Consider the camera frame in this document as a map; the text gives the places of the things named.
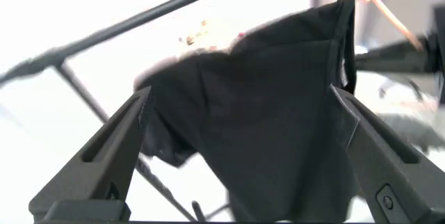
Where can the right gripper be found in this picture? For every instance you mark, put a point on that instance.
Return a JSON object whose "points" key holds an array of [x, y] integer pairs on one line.
{"points": [[438, 53]]}

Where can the cream printed garment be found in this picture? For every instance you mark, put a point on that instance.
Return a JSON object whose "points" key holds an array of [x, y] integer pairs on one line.
{"points": [[194, 38]]}

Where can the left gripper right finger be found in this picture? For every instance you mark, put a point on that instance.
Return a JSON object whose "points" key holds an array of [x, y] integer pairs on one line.
{"points": [[400, 175]]}

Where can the pink clothes hanger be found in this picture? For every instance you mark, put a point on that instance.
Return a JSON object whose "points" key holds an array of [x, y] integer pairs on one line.
{"points": [[393, 17]]}

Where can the black clothes rack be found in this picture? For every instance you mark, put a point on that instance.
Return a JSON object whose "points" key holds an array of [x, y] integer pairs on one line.
{"points": [[104, 33]]}

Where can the black garment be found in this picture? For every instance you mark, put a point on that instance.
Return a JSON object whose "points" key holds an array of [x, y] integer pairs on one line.
{"points": [[260, 112]]}

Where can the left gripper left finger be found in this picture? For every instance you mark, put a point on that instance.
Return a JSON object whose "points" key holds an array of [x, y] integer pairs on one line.
{"points": [[94, 175]]}

